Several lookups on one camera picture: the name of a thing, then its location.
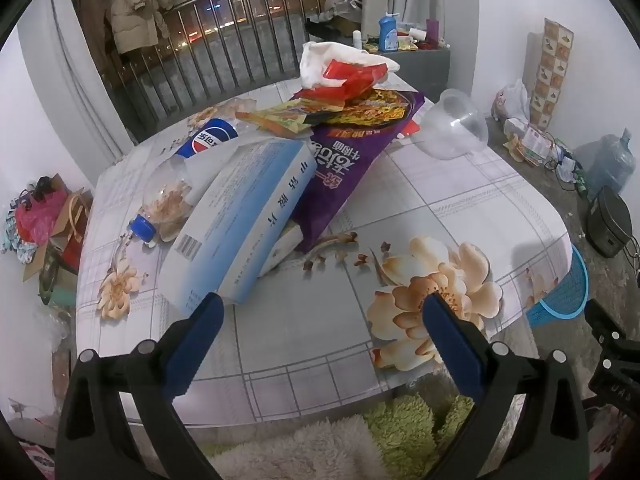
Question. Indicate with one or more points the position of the white crumpled cloth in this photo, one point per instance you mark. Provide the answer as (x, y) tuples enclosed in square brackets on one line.
[(325, 57)]

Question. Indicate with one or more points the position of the yellow snack bag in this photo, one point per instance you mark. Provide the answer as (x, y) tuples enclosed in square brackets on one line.
[(407, 44)]

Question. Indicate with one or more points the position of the beige hanging coat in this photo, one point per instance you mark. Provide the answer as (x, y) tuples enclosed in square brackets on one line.
[(137, 5)]

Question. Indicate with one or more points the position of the tall patterned box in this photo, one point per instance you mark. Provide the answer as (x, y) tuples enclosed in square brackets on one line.
[(550, 75)]

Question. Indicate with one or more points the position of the grey cabinet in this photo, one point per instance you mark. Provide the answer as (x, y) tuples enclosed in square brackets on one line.
[(425, 72)]

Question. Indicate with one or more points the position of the white and blue cardboard box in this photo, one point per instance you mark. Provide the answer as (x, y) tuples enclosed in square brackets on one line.
[(235, 225)]

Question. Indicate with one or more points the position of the yellow snack packet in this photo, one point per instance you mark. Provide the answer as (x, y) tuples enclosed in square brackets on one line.
[(280, 120)]

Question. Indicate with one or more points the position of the black round appliance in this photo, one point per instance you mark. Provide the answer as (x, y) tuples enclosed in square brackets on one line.
[(607, 220)]

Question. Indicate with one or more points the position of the pile of printed papers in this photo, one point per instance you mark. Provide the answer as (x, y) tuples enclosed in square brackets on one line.
[(530, 142)]

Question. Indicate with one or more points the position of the clear plastic bowl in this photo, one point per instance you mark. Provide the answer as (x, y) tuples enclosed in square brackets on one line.
[(450, 130)]

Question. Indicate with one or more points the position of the red plastic wrapper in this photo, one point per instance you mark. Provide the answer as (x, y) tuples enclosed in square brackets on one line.
[(355, 80)]

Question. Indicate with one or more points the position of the open cardboard box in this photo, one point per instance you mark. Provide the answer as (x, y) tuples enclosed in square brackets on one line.
[(65, 220)]

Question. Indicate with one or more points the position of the blue plastic basket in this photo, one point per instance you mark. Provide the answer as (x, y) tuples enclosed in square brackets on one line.
[(565, 295)]

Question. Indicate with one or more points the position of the white plastic bag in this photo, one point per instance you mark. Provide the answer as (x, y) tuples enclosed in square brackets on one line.
[(512, 100)]

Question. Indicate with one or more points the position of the metal railing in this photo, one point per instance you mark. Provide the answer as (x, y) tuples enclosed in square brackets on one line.
[(225, 55)]

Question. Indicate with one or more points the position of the yellow green wrapper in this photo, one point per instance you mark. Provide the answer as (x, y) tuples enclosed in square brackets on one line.
[(320, 105)]

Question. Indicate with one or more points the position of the small white bottle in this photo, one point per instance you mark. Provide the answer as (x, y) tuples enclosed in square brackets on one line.
[(356, 39)]

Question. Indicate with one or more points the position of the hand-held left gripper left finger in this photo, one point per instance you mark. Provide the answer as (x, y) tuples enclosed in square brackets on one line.
[(200, 340)]

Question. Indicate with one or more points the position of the blue detergent bottle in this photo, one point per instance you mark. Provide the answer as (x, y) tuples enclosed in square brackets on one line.
[(387, 32)]

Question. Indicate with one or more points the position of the purple noodle bag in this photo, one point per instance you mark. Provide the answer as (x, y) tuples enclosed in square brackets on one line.
[(345, 160)]

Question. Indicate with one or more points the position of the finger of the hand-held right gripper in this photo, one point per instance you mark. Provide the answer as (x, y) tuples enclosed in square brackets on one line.
[(607, 327)]

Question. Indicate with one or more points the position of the green fluffy rug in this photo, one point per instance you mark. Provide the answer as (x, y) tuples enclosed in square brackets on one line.
[(405, 430)]

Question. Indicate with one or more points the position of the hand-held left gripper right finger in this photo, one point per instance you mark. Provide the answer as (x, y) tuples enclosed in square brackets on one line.
[(450, 340)]

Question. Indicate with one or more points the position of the large blue water jug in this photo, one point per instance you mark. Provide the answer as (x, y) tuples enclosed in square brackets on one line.
[(610, 160)]

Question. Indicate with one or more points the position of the red pink plastic bag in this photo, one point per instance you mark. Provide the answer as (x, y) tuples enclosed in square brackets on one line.
[(37, 217)]

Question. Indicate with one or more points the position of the white fluffy blanket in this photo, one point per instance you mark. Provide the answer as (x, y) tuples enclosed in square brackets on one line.
[(300, 450)]

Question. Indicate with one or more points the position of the purple cup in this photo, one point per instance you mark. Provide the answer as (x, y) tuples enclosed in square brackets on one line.
[(432, 31)]

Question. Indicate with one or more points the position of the cola plastic bottle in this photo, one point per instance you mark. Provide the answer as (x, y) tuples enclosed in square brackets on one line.
[(210, 137)]

